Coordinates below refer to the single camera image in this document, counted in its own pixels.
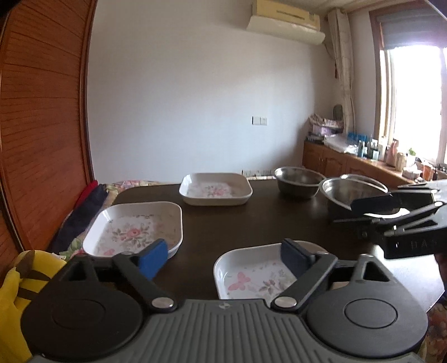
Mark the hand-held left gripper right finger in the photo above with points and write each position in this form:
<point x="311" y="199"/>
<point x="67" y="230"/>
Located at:
<point x="293" y="258"/>

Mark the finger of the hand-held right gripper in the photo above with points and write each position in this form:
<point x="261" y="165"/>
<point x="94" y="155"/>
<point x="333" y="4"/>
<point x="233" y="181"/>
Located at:
<point x="372" y="231"/>
<point x="375" y="204"/>

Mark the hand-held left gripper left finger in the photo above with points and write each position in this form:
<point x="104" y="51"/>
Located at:
<point x="153" y="258"/>

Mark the stainless steel bowl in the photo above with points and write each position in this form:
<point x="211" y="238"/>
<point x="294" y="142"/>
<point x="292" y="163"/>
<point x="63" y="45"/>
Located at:
<point x="297" y="183"/>
<point x="337" y="195"/>
<point x="363" y="175"/>

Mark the butterfly print square plate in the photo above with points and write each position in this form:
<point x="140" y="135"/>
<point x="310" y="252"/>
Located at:
<point x="251" y="279"/>

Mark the floral square plate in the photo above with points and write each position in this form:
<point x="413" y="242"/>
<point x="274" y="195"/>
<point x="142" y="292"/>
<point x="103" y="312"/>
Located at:
<point x="125" y="230"/>
<point x="213" y="190"/>

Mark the tissue box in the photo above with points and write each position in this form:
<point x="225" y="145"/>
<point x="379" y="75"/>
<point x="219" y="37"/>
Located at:
<point x="411" y="172"/>

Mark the white jar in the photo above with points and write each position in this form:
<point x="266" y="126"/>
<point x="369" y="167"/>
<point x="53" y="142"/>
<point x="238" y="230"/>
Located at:
<point x="401" y="162"/>

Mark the pink bottle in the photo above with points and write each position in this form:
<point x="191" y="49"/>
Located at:
<point x="391" y="153"/>

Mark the teal bottle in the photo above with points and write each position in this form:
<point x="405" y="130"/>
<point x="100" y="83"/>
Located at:
<point x="360" y="149"/>

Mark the green capped bottle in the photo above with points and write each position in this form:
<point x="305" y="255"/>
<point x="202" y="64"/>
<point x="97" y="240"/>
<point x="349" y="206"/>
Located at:
<point x="411" y="158"/>

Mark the wooden cabinet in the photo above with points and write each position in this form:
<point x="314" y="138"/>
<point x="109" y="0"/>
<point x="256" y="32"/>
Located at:
<point x="335" y="162"/>

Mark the clear plastic bags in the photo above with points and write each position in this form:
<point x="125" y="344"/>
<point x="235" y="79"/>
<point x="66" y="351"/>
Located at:
<point x="340" y="143"/>

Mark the row of blue bottles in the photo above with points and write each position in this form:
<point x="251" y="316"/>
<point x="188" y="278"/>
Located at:
<point x="356" y="135"/>

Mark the floral blanket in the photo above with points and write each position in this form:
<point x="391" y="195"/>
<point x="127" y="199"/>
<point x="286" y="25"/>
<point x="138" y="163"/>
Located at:
<point x="129" y="184"/>

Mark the dark navy cloth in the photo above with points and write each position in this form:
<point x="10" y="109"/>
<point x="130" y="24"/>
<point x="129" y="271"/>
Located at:
<point x="78" y="220"/>

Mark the pile of boxes and bags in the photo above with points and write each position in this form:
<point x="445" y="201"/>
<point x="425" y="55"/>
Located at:
<point x="323" y="127"/>

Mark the red cloth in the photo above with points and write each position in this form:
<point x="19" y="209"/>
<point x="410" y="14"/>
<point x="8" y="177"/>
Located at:
<point x="85" y="193"/>

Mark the woven hand fan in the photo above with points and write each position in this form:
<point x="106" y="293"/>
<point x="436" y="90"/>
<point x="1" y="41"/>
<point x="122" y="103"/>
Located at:
<point x="338" y="111"/>

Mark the window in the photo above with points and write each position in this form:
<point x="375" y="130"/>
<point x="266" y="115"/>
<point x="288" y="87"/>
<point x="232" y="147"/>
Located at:
<point x="415" y="97"/>

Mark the patterned cream curtain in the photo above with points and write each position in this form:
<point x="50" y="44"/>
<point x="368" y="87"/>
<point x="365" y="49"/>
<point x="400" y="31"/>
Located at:
<point x="344" y="69"/>

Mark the red curtain tassel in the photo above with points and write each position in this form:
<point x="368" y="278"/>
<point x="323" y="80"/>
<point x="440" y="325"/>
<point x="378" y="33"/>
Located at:
<point x="335" y="69"/>

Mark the yellow plush toy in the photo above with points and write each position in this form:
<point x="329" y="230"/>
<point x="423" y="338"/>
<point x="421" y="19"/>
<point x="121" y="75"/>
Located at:
<point x="14" y="300"/>

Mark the grey roller blind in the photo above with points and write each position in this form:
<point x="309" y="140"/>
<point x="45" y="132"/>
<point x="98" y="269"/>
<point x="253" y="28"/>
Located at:
<point x="412" y="29"/>

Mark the wooden wardrobe door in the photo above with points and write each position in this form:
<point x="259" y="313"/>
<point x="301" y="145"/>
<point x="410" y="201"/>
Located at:
<point x="42" y="104"/>

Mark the wall outlet strip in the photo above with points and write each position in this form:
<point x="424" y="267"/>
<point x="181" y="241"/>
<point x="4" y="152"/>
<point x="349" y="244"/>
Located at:
<point x="256" y="172"/>

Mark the wall air conditioner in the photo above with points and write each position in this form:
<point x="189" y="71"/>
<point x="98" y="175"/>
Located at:
<point x="283" y="24"/>

